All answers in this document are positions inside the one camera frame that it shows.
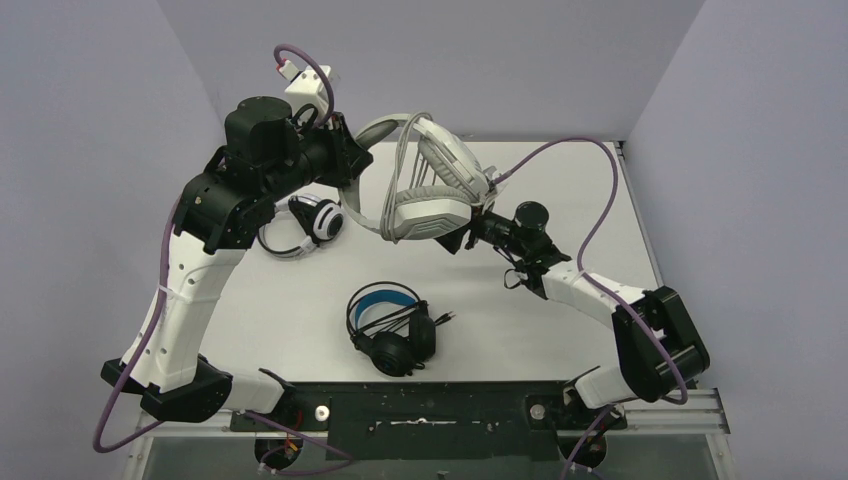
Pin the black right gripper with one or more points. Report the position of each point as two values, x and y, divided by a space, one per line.
452 240

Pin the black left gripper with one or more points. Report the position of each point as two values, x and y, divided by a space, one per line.
342 151

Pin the grey white headphones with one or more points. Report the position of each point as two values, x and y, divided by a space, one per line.
436 185

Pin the white and black headphones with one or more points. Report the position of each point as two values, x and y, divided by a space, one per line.
321 220

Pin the black headphones with blue band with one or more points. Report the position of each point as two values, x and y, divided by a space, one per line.
391 324

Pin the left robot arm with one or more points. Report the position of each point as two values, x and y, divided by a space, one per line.
265 157

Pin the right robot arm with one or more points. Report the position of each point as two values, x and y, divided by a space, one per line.
659 349

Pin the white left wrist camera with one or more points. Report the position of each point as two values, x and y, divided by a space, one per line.
305 88

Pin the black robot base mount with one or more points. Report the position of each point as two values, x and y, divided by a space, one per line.
436 420

